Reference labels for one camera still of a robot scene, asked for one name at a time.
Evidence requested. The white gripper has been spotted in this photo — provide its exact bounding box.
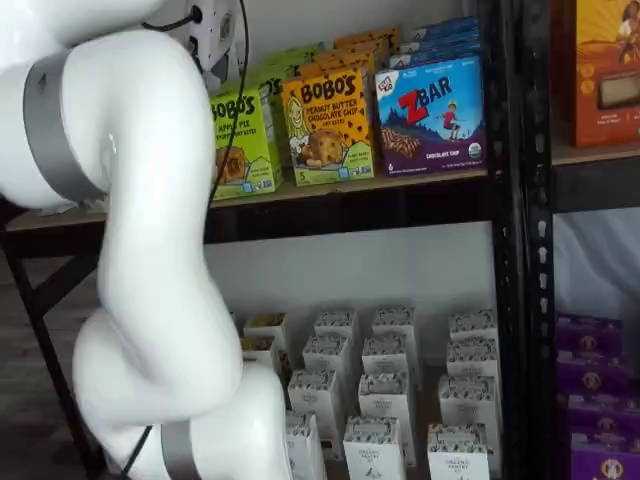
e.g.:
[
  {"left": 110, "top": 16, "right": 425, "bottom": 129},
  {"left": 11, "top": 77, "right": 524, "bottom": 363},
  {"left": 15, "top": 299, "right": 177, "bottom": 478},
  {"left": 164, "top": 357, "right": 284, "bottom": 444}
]
[{"left": 183, "top": 0, "right": 243, "bottom": 77}]

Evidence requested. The green Bobo's apple pie box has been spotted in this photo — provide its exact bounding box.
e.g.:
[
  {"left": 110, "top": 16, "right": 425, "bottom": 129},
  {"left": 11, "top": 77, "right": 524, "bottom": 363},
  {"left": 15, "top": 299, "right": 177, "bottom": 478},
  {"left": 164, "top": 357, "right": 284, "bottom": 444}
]
[
  {"left": 272, "top": 41, "right": 327, "bottom": 59},
  {"left": 259, "top": 51, "right": 321, "bottom": 77},
  {"left": 207, "top": 88, "right": 285, "bottom": 202},
  {"left": 247, "top": 64, "right": 297, "bottom": 161}
]

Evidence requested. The yellow Bobo's peanut butter box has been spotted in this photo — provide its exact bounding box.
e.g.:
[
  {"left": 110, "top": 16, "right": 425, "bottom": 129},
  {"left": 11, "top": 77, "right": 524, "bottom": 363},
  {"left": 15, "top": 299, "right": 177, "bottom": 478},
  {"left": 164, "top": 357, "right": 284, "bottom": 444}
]
[
  {"left": 331, "top": 25, "right": 402, "bottom": 52},
  {"left": 313, "top": 41, "right": 391, "bottom": 64},
  {"left": 298, "top": 53, "right": 378, "bottom": 77},
  {"left": 280, "top": 67, "right": 377, "bottom": 188}
]

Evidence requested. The wooden shelf board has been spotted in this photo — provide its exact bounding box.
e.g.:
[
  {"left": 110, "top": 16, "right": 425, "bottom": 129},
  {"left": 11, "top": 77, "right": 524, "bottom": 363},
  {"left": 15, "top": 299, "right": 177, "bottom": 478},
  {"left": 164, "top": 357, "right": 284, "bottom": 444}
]
[
  {"left": 551, "top": 143, "right": 640, "bottom": 168},
  {"left": 3, "top": 167, "right": 490, "bottom": 234}
]

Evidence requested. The blue purple Zbar box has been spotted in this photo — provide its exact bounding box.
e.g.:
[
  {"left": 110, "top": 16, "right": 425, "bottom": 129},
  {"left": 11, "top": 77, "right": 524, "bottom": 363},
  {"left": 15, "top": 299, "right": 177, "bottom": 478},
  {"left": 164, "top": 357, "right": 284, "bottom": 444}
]
[
  {"left": 406, "top": 26, "right": 482, "bottom": 44},
  {"left": 374, "top": 49, "right": 488, "bottom": 178},
  {"left": 414, "top": 15, "right": 481, "bottom": 32},
  {"left": 398, "top": 38, "right": 482, "bottom": 55}
]

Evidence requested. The black metal shelf rack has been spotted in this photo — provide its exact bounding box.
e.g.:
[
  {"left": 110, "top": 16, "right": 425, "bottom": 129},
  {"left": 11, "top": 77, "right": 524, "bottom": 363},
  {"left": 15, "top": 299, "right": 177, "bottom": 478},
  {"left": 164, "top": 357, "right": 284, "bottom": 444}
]
[
  {"left": 0, "top": 0, "right": 531, "bottom": 480},
  {"left": 522, "top": 0, "right": 640, "bottom": 480}
]

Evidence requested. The yellow-label purely elizabeth box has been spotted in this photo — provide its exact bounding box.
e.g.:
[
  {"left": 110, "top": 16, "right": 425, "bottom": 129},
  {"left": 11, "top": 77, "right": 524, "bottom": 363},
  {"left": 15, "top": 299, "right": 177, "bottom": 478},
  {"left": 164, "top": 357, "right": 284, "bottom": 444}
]
[
  {"left": 239, "top": 335, "right": 280, "bottom": 372},
  {"left": 242, "top": 312, "right": 289, "bottom": 352}
]

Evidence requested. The white patterned pantry box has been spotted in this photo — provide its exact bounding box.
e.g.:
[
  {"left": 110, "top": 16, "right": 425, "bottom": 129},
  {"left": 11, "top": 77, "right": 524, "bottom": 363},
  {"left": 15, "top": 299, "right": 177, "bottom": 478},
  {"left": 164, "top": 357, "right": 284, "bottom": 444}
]
[
  {"left": 372, "top": 304, "right": 417, "bottom": 351},
  {"left": 445, "top": 338, "right": 500, "bottom": 384},
  {"left": 287, "top": 368, "right": 339, "bottom": 436},
  {"left": 360, "top": 334, "right": 410, "bottom": 381},
  {"left": 313, "top": 308, "right": 360, "bottom": 351},
  {"left": 448, "top": 309, "right": 498, "bottom": 346},
  {"left": 302, "top": 334, "right": 352, "bottom": 386},
  {"left": 427, "top": 422, "right": 491, "bottom": 480},
  {"left": 438, "top": 374, "right": 500, "bottom": 436},
  {"left": 357, "top": 372, "right": 412, "bottom": 431},
  {"left": 283, "top": 410, "right": 329, "bottom": 480},
  {"left": 342, "top": 415, "right": 405, "bottom": 480}
]

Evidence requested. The orange cardboard snack box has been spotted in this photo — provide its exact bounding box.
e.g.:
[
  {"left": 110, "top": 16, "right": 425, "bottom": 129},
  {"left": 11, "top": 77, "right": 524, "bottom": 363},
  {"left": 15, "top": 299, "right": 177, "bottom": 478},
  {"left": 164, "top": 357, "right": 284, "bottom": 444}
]
[{"left": 551, "top": 0, "right": 640, "bottom": 150}]

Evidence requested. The purple snack box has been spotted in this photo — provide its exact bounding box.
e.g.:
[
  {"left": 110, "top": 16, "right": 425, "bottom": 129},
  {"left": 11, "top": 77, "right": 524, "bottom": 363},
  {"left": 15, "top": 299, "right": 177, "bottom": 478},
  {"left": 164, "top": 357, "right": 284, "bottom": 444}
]
[
  {"left": 569, "top": 438, "right": 640, "bottom": 480},
  {"left": 566, "top": 393, "right": 640, "bottom": 442},
  {"left": 556, "top": 311, "right": 624, "bottom": 353},
  {"left": 556, "top": 348, "right": 630, "bottom": 397}
]

